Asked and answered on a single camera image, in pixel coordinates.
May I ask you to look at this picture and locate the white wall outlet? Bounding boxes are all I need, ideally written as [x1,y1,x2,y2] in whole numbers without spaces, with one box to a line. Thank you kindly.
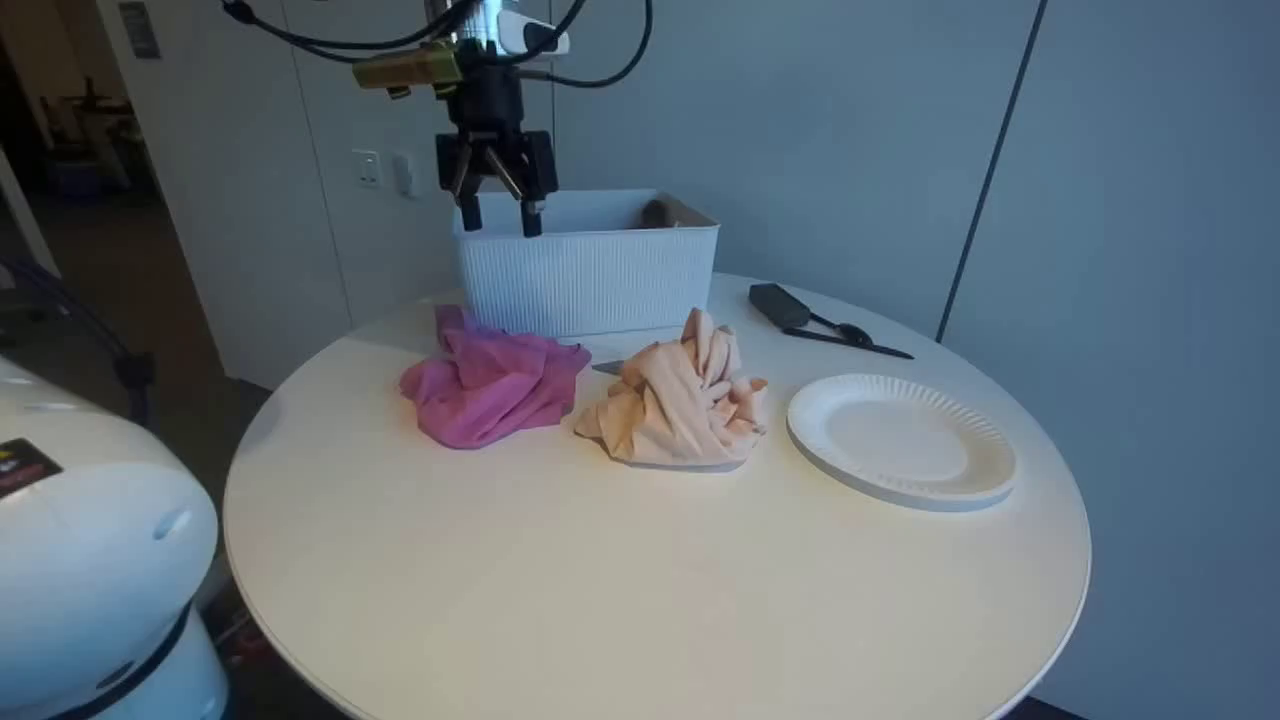
[350,144,390,198]

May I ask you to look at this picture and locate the pink cloth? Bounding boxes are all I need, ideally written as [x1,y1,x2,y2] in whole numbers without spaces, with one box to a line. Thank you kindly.
[398,299,595,456]

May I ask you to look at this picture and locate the gold wrist camera mount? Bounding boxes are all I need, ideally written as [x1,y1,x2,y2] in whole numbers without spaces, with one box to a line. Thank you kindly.
[350,37,465,102]

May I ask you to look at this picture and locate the white plastic basket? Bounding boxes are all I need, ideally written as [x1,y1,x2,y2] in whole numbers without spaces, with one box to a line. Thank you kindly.
[448,184,723,345]

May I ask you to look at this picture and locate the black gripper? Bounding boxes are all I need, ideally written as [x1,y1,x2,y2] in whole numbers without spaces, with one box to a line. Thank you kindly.
[431,57,560,242]

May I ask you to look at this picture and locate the black spatula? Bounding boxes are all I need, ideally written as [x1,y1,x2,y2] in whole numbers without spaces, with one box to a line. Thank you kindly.
[745,281,919,364]

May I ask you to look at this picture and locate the peach cloth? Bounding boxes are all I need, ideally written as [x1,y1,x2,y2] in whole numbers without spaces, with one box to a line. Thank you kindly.
[574,306,778,475]

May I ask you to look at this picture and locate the white paper plate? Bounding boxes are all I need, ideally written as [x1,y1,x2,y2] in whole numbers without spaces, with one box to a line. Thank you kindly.
[779,370,1026,515]

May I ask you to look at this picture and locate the grey wall sign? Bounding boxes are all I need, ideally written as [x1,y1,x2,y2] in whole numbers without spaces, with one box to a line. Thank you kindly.
[117,0,164,64]

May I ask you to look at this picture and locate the brown fuzzy item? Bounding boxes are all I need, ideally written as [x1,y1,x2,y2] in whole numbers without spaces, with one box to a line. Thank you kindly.
[636,193,711,233]

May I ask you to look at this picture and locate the white light switch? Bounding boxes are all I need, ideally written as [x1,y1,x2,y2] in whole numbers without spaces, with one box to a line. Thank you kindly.
[390,147,424,206]

